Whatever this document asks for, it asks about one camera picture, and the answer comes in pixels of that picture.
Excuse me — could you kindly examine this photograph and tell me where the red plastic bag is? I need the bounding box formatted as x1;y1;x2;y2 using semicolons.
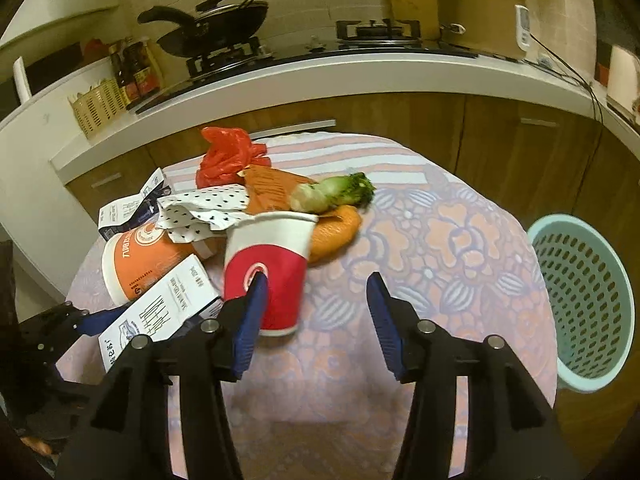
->
195;126;271;188

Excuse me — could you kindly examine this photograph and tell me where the black power cable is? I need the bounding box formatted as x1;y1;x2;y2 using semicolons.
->
530;32;608;126

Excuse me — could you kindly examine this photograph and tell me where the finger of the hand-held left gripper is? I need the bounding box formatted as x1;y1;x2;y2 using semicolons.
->
17;302;126;361

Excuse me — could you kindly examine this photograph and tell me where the teal plastic basket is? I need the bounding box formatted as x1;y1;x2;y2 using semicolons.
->
526;214;636;393

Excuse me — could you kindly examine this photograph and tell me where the long silver cabinet handle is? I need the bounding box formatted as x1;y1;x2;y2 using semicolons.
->
248;119;337;137

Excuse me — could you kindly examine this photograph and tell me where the orange snack wrapper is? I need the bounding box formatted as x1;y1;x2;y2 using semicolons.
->
242;164;321;213

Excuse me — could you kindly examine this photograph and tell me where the orange peel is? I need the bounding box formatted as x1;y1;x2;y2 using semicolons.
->
307;205;362;265

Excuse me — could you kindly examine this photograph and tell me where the white kitchen counter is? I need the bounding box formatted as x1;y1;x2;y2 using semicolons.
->
0;45;640;201

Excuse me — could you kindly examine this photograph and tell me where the red and white paper cup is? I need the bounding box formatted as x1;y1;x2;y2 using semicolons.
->
222;211;318;337

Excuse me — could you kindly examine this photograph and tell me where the polka dot paper wrapper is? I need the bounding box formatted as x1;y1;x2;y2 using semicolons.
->
156;183;261;244

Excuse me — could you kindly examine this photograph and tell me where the yellow plastic basket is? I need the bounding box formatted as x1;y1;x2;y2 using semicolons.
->
67;77;128;140

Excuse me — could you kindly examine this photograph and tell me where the white kettle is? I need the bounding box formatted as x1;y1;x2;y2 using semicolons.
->
606;44;640;111

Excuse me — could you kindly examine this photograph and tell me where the green vegetable stump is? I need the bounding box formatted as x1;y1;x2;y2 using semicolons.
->
290;172;377;215

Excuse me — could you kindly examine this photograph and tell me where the black wok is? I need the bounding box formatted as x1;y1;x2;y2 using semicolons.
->
137;0;268;58

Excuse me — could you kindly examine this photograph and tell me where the floral striped tablecloth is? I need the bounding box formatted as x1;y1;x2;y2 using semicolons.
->
55;132;558;480

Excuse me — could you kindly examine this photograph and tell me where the white milk carton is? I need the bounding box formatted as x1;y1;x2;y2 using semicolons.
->
97;169;173;241
97;254;223;375

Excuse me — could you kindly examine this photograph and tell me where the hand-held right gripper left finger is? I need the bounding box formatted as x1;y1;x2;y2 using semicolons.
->
55;272;271;480

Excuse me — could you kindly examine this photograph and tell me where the steel stock pot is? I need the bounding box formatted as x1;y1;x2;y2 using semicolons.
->
431;0;531;58

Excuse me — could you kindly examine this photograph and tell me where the black gas stove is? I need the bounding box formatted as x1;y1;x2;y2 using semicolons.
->
132;20;481;113

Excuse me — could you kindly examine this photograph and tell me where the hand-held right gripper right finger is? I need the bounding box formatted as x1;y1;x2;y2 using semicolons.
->
366;271;583;480

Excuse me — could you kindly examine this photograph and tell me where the flattened white milk carton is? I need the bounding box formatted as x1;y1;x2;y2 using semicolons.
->
97;169;173;241

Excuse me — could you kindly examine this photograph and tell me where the orange and white paper tub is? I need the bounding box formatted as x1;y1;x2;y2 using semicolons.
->
101;230;211;307

